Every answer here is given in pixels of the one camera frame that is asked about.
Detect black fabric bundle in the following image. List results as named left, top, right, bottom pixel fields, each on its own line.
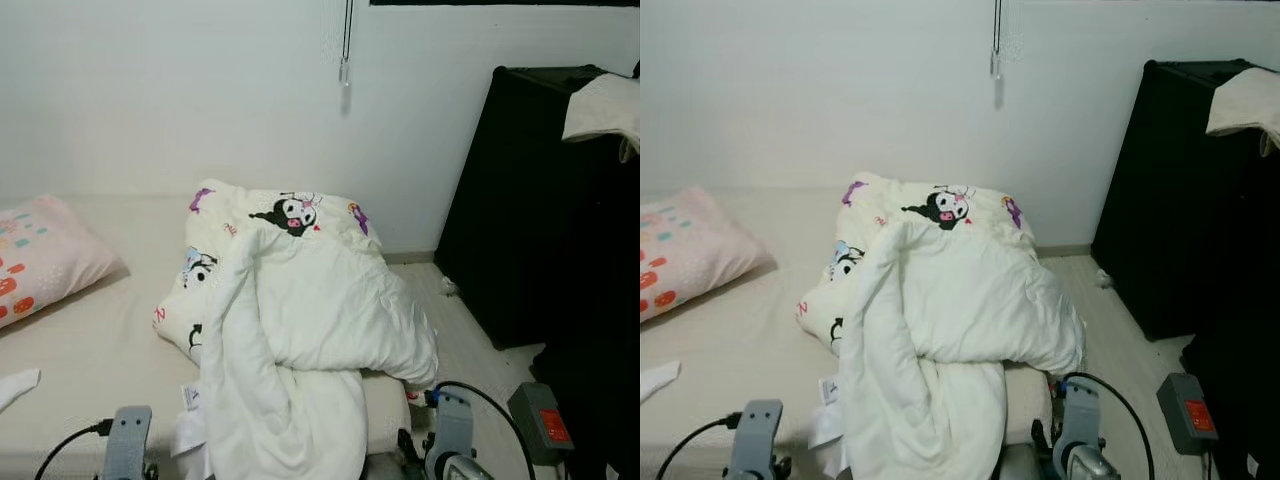
left=528, top=335, right=641, bottom=480
left=1178, top=325, right=1280, bottom=480

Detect grey box red label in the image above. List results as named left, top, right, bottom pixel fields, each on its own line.
left=1157, top=372, right=1219, bottom=457
left=507, top=381, right=574, bottom=467

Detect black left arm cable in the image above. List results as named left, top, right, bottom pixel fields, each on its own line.
left=655, top=412, right=746, bottom=480
left=33, top=418, right=113, bottom=480

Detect beige bed mattress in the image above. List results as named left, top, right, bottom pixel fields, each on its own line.
left=0, top=195, right=411, bottom=480
left=640, top=188, right=1056, bottom=480

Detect pink patterned pillow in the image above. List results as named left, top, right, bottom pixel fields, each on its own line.
left=640, top=185, right=776, bottom=323
left=0, top=195, right=128, bottom=331

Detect black cabinet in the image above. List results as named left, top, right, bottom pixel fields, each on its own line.
left=1090, top=58, right=1280, bottom=343
left=433, top=64, right=641, bottom=351

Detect dark window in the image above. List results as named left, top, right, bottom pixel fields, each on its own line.
left=368, top=0, right=641, bottom=9

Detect small white sock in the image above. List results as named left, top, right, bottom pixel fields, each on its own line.
left=0, top=367, right=43, bottom=413
left=640, top=360, right=683, bottom=404

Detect cream cloth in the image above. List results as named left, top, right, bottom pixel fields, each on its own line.
left=560, top=72, right=641, bottom=163
left=1205, top=66, right=1280, bottom=156

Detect cream cartoon print comforter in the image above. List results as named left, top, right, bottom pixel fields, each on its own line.
left=797, top=172, right=1088, bottom=480
left=153, top=178, right=441, bottom=480

